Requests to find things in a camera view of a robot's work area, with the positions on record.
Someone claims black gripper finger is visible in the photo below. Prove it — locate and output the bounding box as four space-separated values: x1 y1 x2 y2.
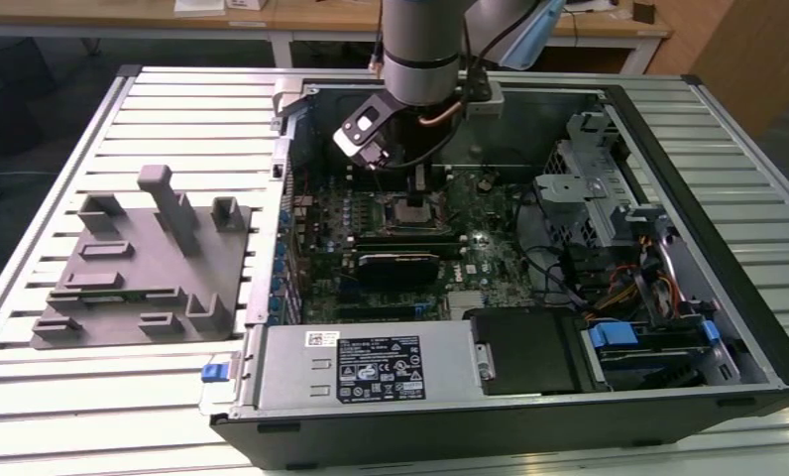
405 166 429 209

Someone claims metal socket cover frame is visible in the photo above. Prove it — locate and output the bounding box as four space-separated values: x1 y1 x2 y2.
436 170 480 207

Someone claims CPU socket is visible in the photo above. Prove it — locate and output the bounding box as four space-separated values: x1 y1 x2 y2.
380 190 452 237

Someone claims black RAM slot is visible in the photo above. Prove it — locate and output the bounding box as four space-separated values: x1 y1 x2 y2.
344 178 453 190
344 170 453 180
344 175 453 184
344 166 453 176

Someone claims black RAM stick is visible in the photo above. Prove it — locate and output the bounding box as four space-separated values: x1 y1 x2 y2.
352 233 467 248

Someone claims small black graphics card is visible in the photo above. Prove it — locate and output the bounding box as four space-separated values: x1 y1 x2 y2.
356 251 443 293

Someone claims green motherboard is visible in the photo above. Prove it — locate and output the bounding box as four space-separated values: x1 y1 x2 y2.
279 166 548 326

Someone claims grey metal drive cage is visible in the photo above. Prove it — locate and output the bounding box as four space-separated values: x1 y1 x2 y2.
532 111 644 252

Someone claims small silver heat sink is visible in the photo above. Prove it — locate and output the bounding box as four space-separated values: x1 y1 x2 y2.
445 291 488 316

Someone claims black expansion slot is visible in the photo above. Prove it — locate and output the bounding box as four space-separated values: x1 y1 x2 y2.
335 302 449 322

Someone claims long wooden desk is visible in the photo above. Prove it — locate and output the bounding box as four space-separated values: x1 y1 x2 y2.
0 0 673 75

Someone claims black plastic shroud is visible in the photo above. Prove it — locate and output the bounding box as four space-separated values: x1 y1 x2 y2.
463 305 608 398

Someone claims white paper box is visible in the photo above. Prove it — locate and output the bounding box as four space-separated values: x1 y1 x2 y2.
172 0 228 15

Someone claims blue disk carrier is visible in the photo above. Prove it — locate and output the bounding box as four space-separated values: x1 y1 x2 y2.
581 319 723 393

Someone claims grey parts rack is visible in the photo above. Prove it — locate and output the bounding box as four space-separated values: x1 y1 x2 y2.
29 165 253 351

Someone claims silver power supply unit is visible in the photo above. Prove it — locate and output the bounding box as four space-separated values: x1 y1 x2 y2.
251 319 489 413

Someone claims black open PC case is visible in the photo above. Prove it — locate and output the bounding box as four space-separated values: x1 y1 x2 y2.
199 73 789 472

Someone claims green RAM stick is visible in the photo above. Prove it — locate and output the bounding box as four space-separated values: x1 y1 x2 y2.
76 290 155 303

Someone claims wooden cabinet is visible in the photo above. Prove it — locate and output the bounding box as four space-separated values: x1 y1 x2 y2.
648 0 789 145

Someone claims copper ended cable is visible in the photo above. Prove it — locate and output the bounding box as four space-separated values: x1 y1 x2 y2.
417 106 463 128

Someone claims black camera cable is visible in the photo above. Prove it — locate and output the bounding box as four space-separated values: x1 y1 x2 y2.
357 0 548 173

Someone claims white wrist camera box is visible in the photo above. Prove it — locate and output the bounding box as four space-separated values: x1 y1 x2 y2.
332 92 399 161

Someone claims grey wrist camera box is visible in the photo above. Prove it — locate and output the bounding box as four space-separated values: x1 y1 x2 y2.
463 81 505 120

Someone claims orange yellow wire bundle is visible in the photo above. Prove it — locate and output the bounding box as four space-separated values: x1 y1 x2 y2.
581 265 679 322

